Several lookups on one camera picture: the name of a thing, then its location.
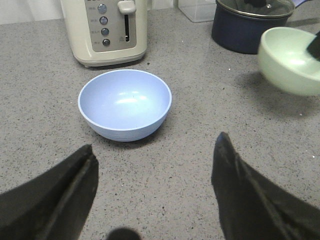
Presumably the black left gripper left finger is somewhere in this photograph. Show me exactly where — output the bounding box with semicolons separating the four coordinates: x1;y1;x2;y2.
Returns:
0;144;99;240

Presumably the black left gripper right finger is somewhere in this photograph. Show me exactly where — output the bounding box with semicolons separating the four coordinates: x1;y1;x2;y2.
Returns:
211;132;320;240

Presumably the cream toaster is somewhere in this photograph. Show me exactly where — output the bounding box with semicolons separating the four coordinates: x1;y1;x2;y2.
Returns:
60;0;148;67

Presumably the dark blue saucepan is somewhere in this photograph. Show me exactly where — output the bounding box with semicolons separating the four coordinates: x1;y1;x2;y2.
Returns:
211;0;305;55

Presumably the light green bowl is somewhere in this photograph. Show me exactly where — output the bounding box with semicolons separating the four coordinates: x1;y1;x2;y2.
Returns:
257;27;320;96

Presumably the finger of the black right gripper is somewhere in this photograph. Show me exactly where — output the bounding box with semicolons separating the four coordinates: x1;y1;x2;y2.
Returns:
306;32;320;61

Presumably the white curtain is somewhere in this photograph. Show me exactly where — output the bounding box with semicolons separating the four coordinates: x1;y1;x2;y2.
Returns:
0;0;63;25

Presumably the clear plastic container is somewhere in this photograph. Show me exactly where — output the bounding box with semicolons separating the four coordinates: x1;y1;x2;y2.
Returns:
178;0;217;23

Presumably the light blue bowl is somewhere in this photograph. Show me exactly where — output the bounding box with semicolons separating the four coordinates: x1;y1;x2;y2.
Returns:
77;69;172;142

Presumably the glass pot lid blue knob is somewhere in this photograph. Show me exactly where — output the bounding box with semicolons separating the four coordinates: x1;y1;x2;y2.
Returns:
216;0;296;19

